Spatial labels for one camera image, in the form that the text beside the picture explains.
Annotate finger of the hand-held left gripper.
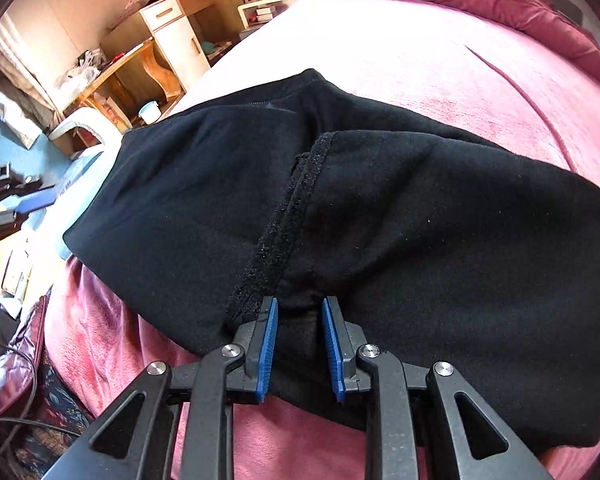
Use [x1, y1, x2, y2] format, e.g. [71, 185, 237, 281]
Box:
[0, 209, 32, 245]
[0, 165, 57, 217]

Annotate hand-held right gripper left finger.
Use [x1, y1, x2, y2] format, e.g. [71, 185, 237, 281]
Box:
[40, 296, 280, 480]

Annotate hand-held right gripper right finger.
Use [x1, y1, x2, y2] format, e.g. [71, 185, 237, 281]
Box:
[321, 296, 556, 480]

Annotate black pants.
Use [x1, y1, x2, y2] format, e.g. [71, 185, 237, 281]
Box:
[62, 67, 600, 452]

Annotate light blue cloth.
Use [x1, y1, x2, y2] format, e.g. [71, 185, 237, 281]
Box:
[0, 122, 108, 263]

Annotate purple puffy jacket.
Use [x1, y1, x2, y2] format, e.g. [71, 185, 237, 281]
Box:
[0, 294, 50, 420]

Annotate white and teal cup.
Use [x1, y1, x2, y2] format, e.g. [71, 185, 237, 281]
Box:
[138, 99, 162, 125]

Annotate white pleated curtain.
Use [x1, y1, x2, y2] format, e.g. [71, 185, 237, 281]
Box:
[0, 11, 63, 113]

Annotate low wooden table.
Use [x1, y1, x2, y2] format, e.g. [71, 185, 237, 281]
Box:
[61, 39, 187, 132]

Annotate dark floral cloth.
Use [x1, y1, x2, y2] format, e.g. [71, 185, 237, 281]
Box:
[7, 354, 95, 480]

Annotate wooden desk with white cabinet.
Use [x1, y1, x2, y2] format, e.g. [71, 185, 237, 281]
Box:
[100, 0, 252, 95]

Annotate white nightstand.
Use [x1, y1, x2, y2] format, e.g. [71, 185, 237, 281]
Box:
[237, 0, 312, 44]

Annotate bed with pink sheet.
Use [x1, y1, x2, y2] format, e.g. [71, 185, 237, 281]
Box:
[44, 0, 600, 480]

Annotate red duvet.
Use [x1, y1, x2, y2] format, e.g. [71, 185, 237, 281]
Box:
[337, 0, 600, 112]

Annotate white curved frame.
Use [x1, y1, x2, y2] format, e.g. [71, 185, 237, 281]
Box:
[46, 106, 125, 150]

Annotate black floor cable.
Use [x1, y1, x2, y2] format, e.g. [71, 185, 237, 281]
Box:
[0, 329, 83, 438]

